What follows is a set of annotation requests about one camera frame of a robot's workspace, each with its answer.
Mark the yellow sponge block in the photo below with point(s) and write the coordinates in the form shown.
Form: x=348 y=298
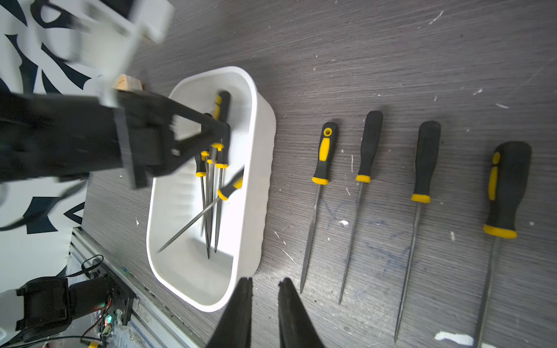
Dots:
x=128 y=83

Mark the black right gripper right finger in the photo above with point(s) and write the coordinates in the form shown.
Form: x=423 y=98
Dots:
x=295 y=326

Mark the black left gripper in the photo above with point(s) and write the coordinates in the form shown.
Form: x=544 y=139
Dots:
x=68 y=137

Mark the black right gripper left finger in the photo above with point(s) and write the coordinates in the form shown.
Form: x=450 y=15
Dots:
x=235 y=325

